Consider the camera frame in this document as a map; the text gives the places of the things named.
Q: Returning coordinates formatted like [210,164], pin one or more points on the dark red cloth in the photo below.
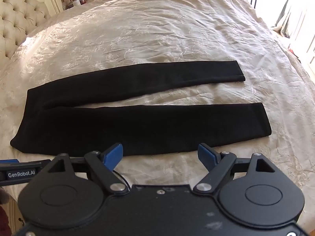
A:
[4,222]

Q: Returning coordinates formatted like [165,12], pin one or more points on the cream tufted headboard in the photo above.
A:
[14,12]

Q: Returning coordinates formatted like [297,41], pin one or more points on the picture frame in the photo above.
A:
[78,0]

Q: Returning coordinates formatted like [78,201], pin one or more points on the black pants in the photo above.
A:
[147,130]

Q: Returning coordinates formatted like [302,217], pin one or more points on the cream cabinet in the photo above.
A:
[14,213]

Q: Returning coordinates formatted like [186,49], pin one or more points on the grey-green curtain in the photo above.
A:
[285,12]

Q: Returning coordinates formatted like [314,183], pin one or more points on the cream embroidered bedspread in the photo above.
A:
[147,29]

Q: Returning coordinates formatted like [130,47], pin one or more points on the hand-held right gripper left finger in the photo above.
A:
[113,155]

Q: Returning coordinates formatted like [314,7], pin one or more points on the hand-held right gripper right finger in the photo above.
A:
[206,155]

